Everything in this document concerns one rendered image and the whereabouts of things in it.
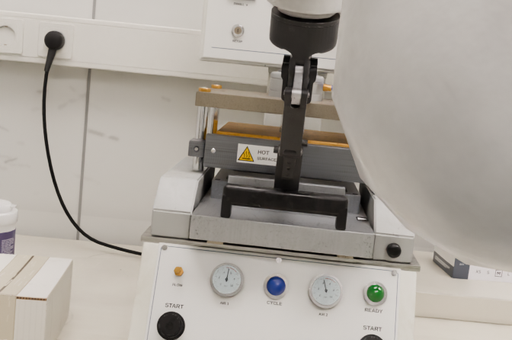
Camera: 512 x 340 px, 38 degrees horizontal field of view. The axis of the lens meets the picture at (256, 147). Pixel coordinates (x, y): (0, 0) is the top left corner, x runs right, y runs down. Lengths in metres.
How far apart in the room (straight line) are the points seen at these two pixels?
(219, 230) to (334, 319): 0.17
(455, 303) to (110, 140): 0.76
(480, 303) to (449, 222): 1.16
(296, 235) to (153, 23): 0.79
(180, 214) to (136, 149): 0.66
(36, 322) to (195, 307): 0.21
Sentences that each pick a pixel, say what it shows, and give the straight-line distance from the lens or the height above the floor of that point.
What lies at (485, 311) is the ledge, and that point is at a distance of 1.36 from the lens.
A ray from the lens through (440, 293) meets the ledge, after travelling 1.34.
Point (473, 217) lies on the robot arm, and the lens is 0.19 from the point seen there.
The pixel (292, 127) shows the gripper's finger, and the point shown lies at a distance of 0.82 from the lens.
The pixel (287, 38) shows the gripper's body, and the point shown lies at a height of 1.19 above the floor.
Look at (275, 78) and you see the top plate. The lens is 1.07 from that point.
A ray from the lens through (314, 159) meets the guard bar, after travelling 1.00.
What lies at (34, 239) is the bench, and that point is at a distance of 1.60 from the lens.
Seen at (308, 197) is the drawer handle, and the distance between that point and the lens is 0.88.
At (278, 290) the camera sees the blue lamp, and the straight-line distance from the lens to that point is 0.91.
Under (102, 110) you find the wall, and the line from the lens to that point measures 1.58.
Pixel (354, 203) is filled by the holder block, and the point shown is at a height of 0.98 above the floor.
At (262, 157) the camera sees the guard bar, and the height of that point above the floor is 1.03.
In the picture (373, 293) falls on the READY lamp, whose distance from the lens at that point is 0.91.
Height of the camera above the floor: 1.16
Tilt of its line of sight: 7 degrees down
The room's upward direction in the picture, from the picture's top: 6 degrees clockwise
